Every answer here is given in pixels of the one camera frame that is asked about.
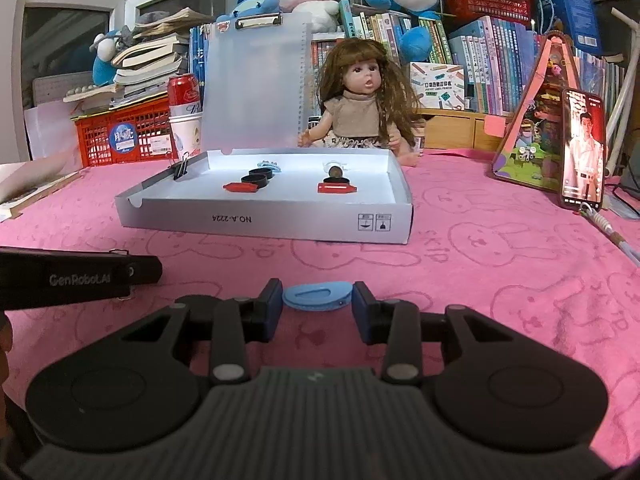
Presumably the tall blue carton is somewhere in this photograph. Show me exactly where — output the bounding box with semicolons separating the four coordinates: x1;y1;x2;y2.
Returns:
530;0;604;56

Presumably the pink rabbit print blanket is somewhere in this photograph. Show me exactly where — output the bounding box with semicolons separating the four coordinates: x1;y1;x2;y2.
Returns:
0;147;640;412

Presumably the white cardboard box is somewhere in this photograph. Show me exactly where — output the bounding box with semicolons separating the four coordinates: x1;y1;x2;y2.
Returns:
114;147;415;246

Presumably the pink triangular toy box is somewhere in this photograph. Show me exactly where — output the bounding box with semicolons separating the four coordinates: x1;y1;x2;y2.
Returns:
491;30;609;194

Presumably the blue white plush doll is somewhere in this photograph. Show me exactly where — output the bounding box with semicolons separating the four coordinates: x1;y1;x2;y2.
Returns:
90;27;133;89

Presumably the white paper cup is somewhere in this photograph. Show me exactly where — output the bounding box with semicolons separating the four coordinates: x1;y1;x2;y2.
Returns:
169;112;205;159

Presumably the red plastic basket blue sticker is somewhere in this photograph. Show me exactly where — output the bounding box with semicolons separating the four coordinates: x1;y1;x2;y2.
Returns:
72;95;176;169

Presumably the translucent plastic clipboard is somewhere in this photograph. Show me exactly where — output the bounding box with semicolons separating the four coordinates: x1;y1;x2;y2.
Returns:
201;12;314;154

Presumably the stack of worn books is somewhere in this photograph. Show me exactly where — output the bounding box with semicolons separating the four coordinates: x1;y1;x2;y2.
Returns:
107;7;203;111

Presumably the red drink can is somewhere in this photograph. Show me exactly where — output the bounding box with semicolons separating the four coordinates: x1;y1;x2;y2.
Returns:
166;73;203;119

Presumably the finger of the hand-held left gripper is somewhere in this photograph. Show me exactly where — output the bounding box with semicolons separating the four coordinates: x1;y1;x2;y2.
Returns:
128;254;164;289

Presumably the small blue plush bear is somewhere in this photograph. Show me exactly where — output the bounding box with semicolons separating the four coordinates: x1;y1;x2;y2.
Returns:
230;0;281;24

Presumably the wooden drawer box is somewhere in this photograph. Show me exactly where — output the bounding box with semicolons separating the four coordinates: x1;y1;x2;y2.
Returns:
417;107;504;151

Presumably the white braided lanyard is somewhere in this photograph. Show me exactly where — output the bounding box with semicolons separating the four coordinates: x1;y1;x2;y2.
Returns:
575;205;640;269

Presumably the white label printer box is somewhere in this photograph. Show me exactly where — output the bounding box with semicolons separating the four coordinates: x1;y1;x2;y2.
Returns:
410;61;469;110

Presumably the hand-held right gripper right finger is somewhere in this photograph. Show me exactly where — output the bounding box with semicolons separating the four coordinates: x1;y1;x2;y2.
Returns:
351;281;523;385

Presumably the long-haired baby doll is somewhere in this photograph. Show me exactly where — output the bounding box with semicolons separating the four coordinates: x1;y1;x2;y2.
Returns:
298;37;427;169

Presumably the grey grid board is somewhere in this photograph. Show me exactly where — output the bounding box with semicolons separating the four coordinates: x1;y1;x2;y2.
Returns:
32;77;96;109

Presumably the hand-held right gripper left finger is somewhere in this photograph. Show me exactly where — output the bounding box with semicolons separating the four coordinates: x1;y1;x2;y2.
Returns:
117;278;286;385

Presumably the smartphone with lit screen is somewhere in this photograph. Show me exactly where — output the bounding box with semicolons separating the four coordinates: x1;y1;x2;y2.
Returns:
559;87;606;211

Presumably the row of upright books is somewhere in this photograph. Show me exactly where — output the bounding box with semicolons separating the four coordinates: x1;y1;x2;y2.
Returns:
310;0;626;116

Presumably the white plastic pipe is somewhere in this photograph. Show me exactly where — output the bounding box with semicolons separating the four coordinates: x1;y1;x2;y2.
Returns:
602;7;640;179

